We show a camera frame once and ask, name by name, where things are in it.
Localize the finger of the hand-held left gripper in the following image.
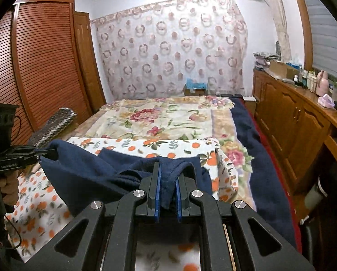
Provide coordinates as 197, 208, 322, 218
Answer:
12, 145, 59, 165

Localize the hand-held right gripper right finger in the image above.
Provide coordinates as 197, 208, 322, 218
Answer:
174, 171, 316, 271

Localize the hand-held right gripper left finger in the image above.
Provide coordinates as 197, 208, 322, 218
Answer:
24, 161, 162, 271

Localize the navy t-shirt with orange print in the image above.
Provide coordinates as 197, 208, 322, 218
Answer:
40, 140, 214, 218

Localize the person's left hand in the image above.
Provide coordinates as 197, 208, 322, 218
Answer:
0, 170, 20, 213

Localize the silver beaded mat roll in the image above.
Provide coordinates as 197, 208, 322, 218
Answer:
27, 108, 77, 149

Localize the orange fruit print blanket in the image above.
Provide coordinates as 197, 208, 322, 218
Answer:
5, 137, 239, 271

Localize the floral blanket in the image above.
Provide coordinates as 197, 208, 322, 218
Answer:
81, 96, 256, 212

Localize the wooden slatted wardrobe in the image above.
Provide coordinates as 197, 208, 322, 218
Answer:
0, 0, 107, 147

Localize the cardboard box with blue contents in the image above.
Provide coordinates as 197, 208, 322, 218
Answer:
183, 77, 208, 96

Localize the red bed sheet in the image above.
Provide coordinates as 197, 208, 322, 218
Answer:
242, 102, 303, 255

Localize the wooden cabinet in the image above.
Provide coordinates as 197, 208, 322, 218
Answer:
252, 68, 337, 195

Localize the grey cylinder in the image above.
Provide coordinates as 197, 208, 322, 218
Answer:
304, 183, 328, 209

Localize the stack of folded cloths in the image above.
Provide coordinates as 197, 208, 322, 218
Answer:
253, 51, 280, 71

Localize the open cardboard box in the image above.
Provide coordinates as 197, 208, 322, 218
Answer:
269, 60, 299, 79

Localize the cluster of small bottles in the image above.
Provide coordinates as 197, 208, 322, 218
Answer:
293, 65, 318, 92

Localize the purple plastic item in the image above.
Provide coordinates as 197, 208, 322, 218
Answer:
318, 94, 335, 109

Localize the pink vase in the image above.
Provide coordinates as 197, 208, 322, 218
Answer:
317, 70, 330, 96

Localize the pale lace curtain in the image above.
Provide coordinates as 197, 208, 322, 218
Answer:
264, 0, 292, 63

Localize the grey window blind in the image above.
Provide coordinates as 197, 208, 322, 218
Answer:
298, 0, 337, 78

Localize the black cable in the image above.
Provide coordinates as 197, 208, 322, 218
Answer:
3, 212, 22, 249

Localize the ring pattern curtain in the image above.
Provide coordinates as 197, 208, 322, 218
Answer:
91, 0, 248, 100

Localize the wooden window frame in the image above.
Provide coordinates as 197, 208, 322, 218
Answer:
288, 0, 316, 71

